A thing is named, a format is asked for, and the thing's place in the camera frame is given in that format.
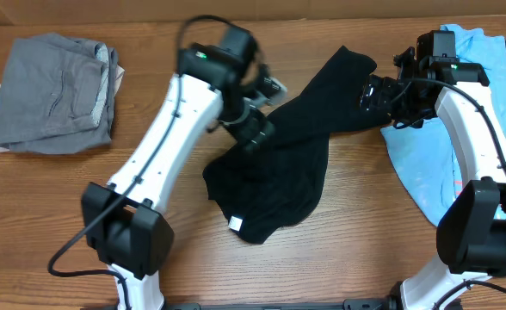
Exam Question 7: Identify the black t-shirt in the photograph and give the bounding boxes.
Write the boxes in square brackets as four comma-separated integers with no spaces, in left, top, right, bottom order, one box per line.
[202,46,390,245]

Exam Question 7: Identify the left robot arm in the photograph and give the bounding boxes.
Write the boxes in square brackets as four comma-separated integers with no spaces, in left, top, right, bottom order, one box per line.
[81,25,287,309]

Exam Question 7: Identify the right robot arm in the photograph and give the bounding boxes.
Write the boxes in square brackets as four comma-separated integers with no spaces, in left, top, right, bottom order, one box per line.
[343,30,506,309]

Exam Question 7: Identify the light blue printed t-shirt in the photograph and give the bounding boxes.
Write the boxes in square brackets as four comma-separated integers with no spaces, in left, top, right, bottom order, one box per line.
[381,24,506,226]

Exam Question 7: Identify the folded grey trousers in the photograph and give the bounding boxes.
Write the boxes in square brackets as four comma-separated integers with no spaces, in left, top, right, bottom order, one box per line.
[0,33,119,155]

